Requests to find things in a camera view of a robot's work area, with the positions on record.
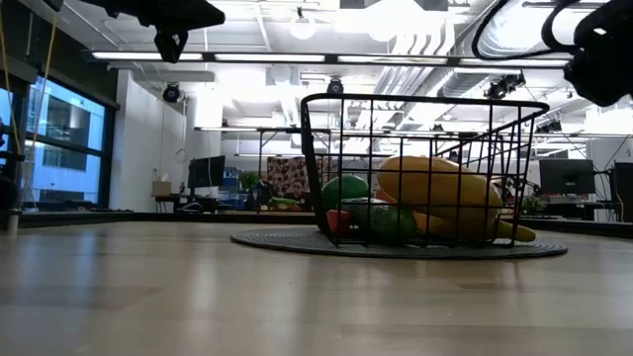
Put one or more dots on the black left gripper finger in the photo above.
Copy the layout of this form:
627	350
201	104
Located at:
198	15

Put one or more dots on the round green fruit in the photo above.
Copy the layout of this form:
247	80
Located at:
346	190

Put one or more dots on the red chili pepper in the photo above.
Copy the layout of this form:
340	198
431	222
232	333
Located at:
338	221

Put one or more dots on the orange fruit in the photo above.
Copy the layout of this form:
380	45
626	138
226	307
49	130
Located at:
385	196

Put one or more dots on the green cucumber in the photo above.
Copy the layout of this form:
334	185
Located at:
386	222

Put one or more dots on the yellow lemon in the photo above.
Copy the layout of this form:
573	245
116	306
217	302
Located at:
435	190

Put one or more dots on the yellow banana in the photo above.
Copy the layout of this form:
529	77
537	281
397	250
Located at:
514	232

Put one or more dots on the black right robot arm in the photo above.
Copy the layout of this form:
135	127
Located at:
608	59

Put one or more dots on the overhead light bar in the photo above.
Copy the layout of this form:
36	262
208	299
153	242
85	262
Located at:
269	57

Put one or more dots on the round ceiling lamp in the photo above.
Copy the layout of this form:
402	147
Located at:
302	27

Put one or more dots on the large glass window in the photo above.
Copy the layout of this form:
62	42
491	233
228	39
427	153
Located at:
64	128

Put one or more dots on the black computer monitor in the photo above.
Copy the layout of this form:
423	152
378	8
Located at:
624	190
567	176
206	171

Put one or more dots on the cardboard tissue box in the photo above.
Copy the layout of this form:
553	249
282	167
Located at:
161	188

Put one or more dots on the patterned partition board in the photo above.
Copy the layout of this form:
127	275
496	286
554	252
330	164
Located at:
282	173

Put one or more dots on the background office desk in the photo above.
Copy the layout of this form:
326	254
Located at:
198	200

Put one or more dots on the person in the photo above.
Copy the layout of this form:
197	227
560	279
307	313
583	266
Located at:
298	190

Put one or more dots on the round grey mat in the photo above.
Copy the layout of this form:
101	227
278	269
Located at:
277	242

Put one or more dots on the small white cylinder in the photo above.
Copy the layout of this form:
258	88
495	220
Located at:
13	222

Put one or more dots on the black ceiling spotlights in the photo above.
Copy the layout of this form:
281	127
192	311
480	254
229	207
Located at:
504	85

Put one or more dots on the black overhead camera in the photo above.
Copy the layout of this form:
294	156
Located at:
335	85

